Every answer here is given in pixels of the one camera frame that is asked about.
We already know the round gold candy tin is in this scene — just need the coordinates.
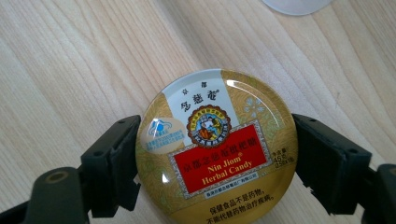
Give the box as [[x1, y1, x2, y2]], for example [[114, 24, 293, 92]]
[[134, 68, 299, 224]]

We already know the white round lid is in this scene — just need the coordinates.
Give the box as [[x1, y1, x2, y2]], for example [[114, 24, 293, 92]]
[[261, 0, 334, 17]]

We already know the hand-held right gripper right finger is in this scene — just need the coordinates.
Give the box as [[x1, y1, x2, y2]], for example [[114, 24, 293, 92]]
[[291, 113, 373, 217]]

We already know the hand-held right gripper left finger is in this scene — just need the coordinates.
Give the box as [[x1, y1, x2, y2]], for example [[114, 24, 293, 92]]
[[80, 115, 142, 218]]

